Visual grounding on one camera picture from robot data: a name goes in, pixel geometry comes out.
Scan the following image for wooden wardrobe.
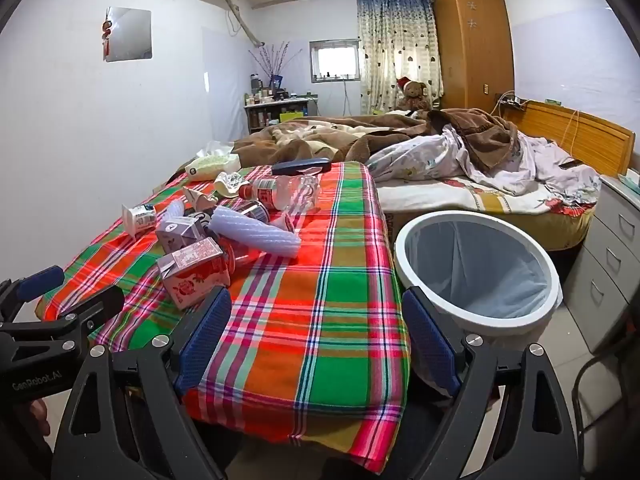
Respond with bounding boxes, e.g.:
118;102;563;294
433;0;516;112

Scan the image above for clear plastic bottle red label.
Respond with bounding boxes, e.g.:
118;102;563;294
238;175;322;212

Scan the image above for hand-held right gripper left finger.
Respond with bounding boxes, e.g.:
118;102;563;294
50;285;233;480

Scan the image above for floral bed sheet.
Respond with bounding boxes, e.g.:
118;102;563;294
375;174;597;252

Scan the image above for red plastic cup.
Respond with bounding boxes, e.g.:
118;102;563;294
220;240;262;269

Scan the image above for plaid tablecloth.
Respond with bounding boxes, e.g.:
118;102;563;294
37;160;412;461

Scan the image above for pink milk carton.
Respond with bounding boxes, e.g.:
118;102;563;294
157;237;232;310
155;214;212;257

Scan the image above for brown plush blanket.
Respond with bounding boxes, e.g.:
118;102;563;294
232;106;522;172

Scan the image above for vase with dry branches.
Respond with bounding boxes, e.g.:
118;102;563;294
249;41;304;92

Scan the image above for dark blue glasses case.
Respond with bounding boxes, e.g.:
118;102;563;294
272;157;332;176

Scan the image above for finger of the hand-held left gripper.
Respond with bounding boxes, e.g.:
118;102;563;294
30;285;125;342
0;266;65;321

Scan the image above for white yogurt cup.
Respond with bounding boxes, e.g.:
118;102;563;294
121;203;158;237

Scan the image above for white round trash bin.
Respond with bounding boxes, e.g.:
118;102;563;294
393;210;562;391

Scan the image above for white floral quilt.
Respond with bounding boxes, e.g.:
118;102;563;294
366;127;602;197

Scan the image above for brown teddy bear red hat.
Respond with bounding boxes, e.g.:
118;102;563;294
396;76;432;112

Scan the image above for yellow green tissue pack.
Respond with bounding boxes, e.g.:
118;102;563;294
184;141;241;181

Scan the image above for white foam net sleeve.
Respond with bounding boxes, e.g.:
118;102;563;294
209;207;302;259

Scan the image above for charger cables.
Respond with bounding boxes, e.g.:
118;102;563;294
492;90;528;117

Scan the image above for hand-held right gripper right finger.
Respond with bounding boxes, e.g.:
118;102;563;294
400;287;583;480

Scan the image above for small window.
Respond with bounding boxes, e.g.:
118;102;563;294
309;39;362;84

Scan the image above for wooden bed headboard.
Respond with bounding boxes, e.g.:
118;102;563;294
501;99;637;177

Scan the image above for square wall mirror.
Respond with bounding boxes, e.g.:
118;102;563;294
104;7;153;64

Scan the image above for shelf with bottles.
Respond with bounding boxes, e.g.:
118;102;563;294
243;91;319;137

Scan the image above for air conditioner pipe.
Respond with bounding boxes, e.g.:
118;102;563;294
224;0;267;47

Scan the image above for heart print curtain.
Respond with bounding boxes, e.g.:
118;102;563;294
355;0;444;117

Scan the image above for grey drawer nightstand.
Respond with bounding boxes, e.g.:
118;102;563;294
561;167;640;357

